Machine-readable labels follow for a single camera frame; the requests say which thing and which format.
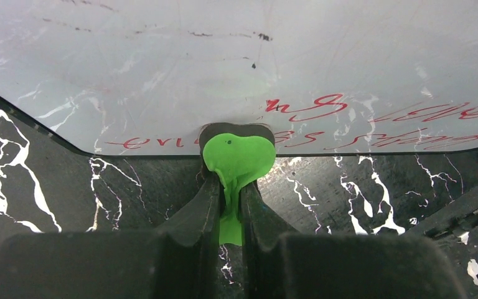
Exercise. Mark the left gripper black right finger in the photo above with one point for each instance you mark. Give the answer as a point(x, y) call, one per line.
point(262, 226)

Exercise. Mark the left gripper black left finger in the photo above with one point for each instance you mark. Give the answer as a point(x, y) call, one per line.
point(194, 227)

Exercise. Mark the green bone-shaped eraser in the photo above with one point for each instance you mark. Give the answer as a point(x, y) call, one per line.
point(238, 155)

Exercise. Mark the small white whiteboard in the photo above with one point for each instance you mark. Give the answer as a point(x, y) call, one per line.
point(327, 77)

